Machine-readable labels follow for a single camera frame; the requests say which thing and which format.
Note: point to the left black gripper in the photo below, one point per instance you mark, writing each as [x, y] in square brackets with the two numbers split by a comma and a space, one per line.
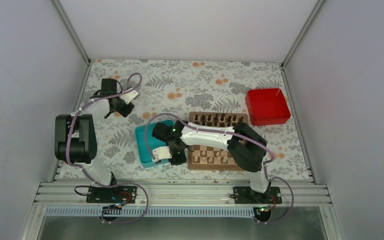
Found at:
[125, 112]

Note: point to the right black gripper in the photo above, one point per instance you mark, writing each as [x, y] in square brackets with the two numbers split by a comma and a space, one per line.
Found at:
[181, 159]

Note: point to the teal plastic tray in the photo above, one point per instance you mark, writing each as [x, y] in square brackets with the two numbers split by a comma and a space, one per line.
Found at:
[144, 155]

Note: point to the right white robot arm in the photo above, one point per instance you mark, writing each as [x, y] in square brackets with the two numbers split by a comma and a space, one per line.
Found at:
[248, 149]

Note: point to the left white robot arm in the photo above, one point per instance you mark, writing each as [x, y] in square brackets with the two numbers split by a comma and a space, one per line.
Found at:
[75, 140]

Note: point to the wooden chess board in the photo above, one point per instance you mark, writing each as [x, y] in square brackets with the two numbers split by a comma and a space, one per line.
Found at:
[207, 158]

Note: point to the red plastic box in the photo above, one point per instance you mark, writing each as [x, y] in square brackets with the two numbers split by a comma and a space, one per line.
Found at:
[267, 106]

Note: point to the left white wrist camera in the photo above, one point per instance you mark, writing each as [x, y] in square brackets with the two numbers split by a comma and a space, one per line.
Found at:
[128, 97]

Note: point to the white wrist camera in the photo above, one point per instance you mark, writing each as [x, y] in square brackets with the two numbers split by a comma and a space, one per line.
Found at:
[128, 97]
[161, 153]

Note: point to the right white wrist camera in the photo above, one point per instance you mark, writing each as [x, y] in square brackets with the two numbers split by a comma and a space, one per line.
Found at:
[161, 153]

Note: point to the left aluminium frame post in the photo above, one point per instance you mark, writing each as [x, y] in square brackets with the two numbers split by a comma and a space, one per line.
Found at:
[71, 30]

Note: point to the aluminium frame post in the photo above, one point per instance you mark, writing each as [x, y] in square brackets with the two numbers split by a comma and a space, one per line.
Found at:
[302, 33]
[71, 30]

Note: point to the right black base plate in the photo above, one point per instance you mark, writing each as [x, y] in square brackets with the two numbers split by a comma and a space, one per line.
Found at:
[245, 195]

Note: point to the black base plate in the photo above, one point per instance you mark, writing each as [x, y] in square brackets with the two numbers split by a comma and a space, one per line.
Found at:
[125, 194]
[245, 195]

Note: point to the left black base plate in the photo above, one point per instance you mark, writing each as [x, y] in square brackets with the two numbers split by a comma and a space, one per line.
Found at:
[125, 194]

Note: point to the aluminium front rail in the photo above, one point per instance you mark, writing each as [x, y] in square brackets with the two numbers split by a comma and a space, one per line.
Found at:
[178, 199]

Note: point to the right aluminium frame post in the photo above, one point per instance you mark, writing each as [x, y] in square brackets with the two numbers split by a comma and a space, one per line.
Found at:
[302, 33]

